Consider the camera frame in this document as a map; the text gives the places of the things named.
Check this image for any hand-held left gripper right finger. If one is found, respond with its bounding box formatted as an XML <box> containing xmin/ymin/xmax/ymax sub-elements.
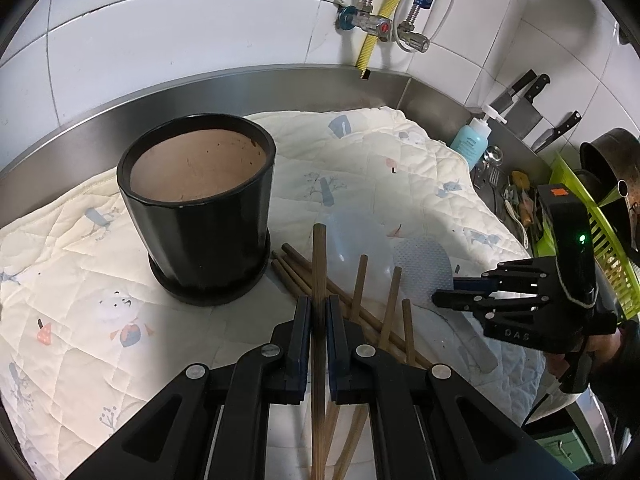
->
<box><xmin>326</xmin><ymin>295</ymin><xmax>576</xmax><ymax>480</ymax></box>

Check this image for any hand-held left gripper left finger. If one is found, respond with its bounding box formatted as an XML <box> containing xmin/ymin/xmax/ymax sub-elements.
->
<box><xmin>65</xmin><ymin>296</ymin><xmax>313</xmax><ymax>480</ymax></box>

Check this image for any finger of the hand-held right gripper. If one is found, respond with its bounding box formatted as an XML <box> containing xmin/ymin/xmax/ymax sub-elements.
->
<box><xmin>432</xmin><ymin>286</ymin><xmax>550</xmax><ymax>328</ymax></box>
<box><xmin>452</xmin><ymin>256</ymin><xmax>555</xmax><ymax>293</ymax></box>

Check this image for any white dotted rice paddle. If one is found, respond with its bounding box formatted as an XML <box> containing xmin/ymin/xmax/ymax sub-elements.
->
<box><xmin>391</xmin><ymin>237</ymin><xmax>500</xmax><ymax>375</ymax></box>

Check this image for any bunch of wooden chopsticks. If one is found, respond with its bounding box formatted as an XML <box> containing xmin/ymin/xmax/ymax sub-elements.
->
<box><xmin>270</xmin><ymin>242</ymin><xmax>436</xmax><ymax>480</ymax></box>

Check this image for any brown wooden chopstick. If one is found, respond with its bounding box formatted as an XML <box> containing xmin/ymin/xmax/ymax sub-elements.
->
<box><xmin>309</xmin><ymin>223</ymin><xmax>329</xmax><ymax>480</ymax></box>

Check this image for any black ceramic pot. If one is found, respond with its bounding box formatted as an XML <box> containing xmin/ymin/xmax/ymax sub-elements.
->
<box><xmin>116</xmin><ymin>114</ymin><xmax>277</xmax><ymax>307</ymax></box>

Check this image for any person's right hand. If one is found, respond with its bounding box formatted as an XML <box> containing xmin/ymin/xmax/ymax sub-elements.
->
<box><xmin>544</xmin><ymin>327</ymin><xmax>623</xmax><ymax>386</ymax></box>

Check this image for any green plastic dish rack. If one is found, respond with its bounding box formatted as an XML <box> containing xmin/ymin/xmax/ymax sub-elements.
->
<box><xmin>532</xmin><ymin>152</ymin><xmax>640</xmax><ymax>321</ymax></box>

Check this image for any dark metal pan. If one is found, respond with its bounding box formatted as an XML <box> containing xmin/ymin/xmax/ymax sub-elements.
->
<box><xmin>580</xmin><ymin>127</ymin><xmax>640</xmax><ymax>261</ymax></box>

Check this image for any blue pump soap bottle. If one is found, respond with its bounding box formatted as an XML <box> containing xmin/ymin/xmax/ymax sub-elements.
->
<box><xmin>449</xmin><ymin>105</ymin><xmax>508</xmax><ymax>171</ymax></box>

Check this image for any steel cleaver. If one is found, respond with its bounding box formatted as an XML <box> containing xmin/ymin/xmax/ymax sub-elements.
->
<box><xmin>500</xmin><ymin>74</ymin><xmax>551</xmax><ymax>142</ymax></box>

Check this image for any green box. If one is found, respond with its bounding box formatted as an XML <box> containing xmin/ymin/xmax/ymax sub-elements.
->
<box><xmin>535</xmin><ymin>427</ymin><xmax>601</xmax><ymax>466</ymax></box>

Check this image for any white quilted printed blanket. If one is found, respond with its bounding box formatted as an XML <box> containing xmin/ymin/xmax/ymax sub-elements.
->
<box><xmin>0</xmin><ymin>105</ymin><xmax>551</xmax><ymax>480</ymax></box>

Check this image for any plain metal valve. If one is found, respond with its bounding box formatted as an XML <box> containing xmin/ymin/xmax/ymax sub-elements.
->
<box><xmin>397</xmin><ymin>22</ymin><xmax>431</xmax><ymax>53</ymax></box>

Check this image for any metal valve with red knob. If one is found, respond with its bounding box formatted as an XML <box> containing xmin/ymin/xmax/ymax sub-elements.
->
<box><xmin>334</xmin><ymin>0</ymin><xmax>396</xmax><ymax>41</ymax></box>

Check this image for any stainless steel backsplash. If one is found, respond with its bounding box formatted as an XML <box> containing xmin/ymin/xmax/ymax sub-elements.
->
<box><xmin>0</xmin><ymin>64</ymin><xmax>551</xmax><ymax>211</ymax></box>

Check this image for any black-handled kitchen knife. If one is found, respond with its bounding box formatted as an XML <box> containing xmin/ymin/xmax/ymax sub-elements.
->
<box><xmin>531</xmin><ymin>110</ymin><xmax>582</xmax><ymax>155</ymax></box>
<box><xmin>487</xmin><ymin>70</ymin><xmax>537</xmax><ymax>113</ymax></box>

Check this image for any yellow corrugated gas hose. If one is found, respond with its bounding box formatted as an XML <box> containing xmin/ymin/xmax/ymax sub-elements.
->
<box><xmin>356</xmin><ymin>0</ymin><xmax>418</xmax><ymax>81</ymax></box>

